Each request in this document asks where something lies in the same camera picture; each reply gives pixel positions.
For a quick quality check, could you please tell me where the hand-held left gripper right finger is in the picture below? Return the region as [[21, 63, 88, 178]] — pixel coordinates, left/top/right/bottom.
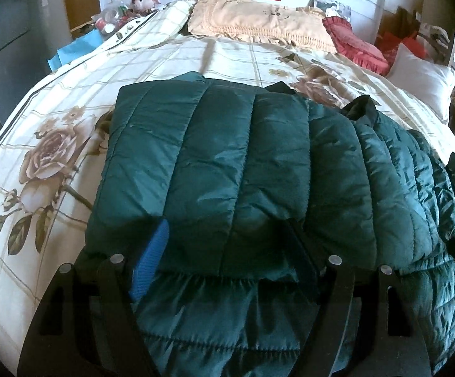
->
[[286, 220, 438, 377]]

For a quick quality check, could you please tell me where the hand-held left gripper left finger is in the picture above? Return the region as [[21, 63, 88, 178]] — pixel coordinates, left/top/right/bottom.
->
[[17, 219, 171, 377]]

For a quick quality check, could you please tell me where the dark green quilted jacket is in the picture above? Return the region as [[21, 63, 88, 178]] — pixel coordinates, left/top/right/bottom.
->
[[86, 71, 455, 377]]

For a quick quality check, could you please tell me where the red clothes pile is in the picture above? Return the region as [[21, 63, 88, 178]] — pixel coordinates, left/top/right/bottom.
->
[[374, 29, 424, 61]]

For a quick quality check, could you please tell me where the white pillow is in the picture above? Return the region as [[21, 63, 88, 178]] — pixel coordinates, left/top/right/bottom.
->
[[386, 42, 455, 124]]

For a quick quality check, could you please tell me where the floral cream bedspread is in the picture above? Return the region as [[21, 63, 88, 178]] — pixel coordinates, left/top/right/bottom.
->
[[0, 0, 455, 377]]

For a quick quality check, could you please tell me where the red frilled pillow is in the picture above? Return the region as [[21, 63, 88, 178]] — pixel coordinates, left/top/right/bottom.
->
[[322, 16, 391, 76]]

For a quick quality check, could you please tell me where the pile of bedside clutter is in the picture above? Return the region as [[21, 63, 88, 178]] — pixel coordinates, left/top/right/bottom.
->
[[92, 0, 142, 35]]

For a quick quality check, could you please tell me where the plush toy with red hat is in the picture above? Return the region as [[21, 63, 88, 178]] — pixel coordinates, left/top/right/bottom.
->
[[131, 0, 161, 14]]

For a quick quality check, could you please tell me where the beige frilled pillow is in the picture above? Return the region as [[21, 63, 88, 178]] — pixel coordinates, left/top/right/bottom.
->
[[188, 0, 338, 53]]

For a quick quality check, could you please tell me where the grey refrigerator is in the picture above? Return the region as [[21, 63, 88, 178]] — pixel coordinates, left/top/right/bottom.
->
[[0, 0, 75, 101]]

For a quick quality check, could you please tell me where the framed photo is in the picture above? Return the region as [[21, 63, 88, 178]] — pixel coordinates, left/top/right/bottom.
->
[[310, 0, 353, 22]]

